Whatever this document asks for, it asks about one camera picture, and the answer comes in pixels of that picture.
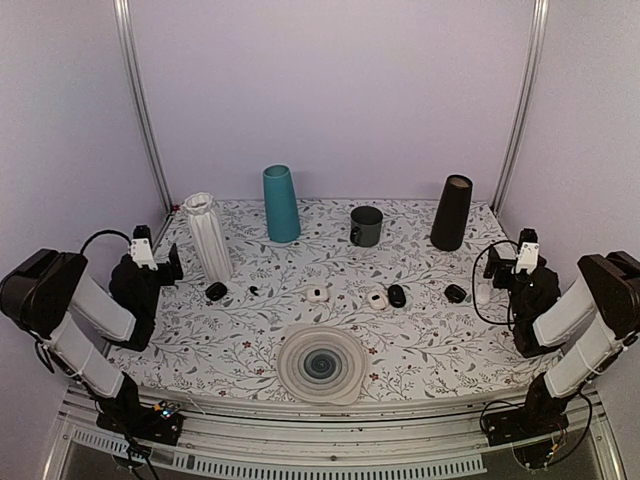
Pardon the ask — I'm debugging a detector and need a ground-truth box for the small black earbud case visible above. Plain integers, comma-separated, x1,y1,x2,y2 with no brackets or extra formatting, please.
205,282,228,301

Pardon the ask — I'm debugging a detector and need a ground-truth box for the white ribbed vase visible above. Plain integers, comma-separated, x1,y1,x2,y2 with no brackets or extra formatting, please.
184,192,233,283

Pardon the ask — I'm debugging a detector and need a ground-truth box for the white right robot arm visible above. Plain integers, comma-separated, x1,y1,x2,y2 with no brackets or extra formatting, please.
482,242,639,436

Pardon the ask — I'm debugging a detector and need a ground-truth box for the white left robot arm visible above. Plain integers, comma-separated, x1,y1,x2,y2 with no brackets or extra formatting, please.
1,239,184,434

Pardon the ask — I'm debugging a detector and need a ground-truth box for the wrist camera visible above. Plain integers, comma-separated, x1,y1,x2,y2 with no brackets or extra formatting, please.
129,225,158,271
513,228,547,275

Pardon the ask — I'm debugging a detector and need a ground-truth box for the aluminium frame post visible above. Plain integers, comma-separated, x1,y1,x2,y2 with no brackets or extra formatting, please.
113,0,173,213
491,0,550,217

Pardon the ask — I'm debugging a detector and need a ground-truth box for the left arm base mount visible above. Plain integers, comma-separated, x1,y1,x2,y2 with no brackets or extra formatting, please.
94,374,184,446

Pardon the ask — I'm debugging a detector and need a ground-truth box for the black tall cylinder vase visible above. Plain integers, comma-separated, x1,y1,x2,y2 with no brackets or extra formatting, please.
430,174,473,252

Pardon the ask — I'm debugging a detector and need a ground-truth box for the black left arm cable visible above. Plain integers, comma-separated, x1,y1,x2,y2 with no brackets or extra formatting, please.
79,229,134,256

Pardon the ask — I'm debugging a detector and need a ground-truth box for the small white earbud case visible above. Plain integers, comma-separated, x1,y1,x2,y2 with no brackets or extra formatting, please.
367,291,389,310

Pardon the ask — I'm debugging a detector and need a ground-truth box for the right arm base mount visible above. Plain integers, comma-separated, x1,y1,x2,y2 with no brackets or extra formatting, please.
479,374,577,446

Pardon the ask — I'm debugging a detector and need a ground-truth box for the black round earbud case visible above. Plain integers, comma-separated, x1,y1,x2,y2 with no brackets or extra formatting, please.
444,284,467,304

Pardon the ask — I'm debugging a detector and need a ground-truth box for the white earbud charging case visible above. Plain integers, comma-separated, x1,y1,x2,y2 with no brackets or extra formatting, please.
306,286,329,303

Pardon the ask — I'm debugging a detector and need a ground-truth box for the black oval earbud case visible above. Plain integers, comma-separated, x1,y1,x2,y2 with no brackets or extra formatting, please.
387,284,406,308

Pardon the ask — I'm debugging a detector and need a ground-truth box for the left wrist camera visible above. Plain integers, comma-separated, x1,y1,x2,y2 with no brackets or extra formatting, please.
129,225,158,271

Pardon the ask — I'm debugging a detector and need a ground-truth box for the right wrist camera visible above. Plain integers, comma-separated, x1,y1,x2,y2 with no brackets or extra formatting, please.
513,228,547,275

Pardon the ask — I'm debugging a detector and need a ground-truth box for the swirl patterned ceramic plate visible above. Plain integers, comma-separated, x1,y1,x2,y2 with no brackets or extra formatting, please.
276,325,368,406

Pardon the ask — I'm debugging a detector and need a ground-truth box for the teal tall vase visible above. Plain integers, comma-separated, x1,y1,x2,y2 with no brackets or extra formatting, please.
263,165,301,243

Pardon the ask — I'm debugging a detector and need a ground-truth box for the dark grey mug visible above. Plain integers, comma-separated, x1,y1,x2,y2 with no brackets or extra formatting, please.
350,205,383,248

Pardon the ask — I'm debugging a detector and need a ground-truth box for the left aluminium frame post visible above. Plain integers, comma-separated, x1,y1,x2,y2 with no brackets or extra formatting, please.
113,0,173,213

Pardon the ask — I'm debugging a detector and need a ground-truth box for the right aluminium frame post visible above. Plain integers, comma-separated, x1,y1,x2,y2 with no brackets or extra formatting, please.
491,0,550,217

